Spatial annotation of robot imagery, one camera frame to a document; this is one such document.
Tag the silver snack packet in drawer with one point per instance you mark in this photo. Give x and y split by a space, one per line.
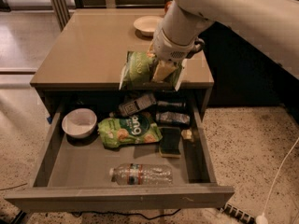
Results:
173 118

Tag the white bowl on cabinet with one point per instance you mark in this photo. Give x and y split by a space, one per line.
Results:
146 25

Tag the clear plastic water bottle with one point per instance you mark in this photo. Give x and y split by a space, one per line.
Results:
141 174

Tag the grey cabinet with glossy top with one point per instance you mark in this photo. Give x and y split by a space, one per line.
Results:
90 52

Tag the open grey top drawer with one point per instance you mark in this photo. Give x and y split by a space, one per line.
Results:
73 178

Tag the green snack bag in drawer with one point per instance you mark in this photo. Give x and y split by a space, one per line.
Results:
135 130

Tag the green jalapeno chip bag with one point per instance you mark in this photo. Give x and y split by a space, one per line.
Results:
139 69

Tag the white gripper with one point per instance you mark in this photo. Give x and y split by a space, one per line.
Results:
170 48

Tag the green and yellow sponge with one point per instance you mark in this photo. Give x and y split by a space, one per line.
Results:
169 145

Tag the white bowl in drawer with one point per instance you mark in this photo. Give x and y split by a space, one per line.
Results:
79 123

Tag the orange soda can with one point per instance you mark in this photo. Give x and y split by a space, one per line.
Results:
167 6

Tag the dark can in drawer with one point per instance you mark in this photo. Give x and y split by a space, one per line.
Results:
175 104

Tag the dark labelled bottle in drawer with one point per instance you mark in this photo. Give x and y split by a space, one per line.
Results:
134 106

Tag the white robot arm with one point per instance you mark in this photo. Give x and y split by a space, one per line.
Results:
271 26

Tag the small yellow sponge piece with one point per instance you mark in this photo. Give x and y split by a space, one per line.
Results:
187 134

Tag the black power strip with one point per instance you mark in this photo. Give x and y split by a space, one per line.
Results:
238 214

